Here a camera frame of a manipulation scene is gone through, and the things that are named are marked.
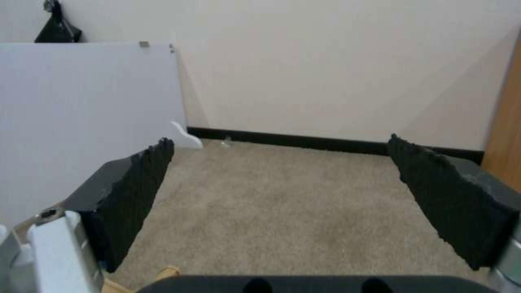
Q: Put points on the light wooden frame piece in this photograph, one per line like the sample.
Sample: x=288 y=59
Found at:
x=134 y=280

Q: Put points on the black hanging bag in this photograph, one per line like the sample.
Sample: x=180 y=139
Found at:
x=58 y=26

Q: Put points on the small clear plastic scrap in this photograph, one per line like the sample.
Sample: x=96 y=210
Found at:
x=226 y=142

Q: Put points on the white partition board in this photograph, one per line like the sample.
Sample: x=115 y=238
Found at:
x=87 y=122

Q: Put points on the wooden door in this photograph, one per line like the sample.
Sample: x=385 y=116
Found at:
x=504 y=103

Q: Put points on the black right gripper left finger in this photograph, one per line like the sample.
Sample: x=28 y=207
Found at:
x=122 y=195

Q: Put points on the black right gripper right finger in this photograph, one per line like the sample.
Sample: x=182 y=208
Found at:
x=452 y=201

